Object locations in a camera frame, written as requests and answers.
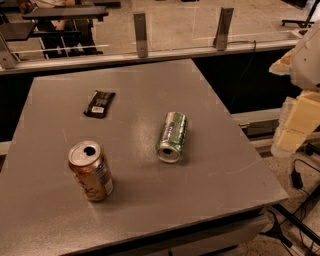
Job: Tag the green soda can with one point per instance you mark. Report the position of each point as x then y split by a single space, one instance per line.
170 144

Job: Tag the black snack wrapper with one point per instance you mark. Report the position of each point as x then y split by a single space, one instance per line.
99 104

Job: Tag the black tripod leg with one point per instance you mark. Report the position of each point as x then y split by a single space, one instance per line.
296 219

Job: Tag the left metal bracket post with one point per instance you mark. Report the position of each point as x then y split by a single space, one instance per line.
141 34

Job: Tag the orange soda can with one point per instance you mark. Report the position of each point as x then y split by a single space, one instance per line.
87 161

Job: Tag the metal bracket post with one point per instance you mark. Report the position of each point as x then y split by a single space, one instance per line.
221 39
141 34

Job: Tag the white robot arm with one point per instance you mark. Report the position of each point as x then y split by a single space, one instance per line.
305 62

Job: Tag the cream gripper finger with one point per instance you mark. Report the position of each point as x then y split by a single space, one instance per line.
299 118
282 66

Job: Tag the black power adapter with cable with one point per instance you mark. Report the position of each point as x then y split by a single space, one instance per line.
298 184

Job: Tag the dark background desk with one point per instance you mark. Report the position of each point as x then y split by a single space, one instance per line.
64 24

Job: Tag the right metal bracket post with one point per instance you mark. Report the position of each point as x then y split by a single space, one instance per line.
221 39

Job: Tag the far left metal bracket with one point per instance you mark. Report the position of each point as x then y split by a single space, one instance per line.
8 60

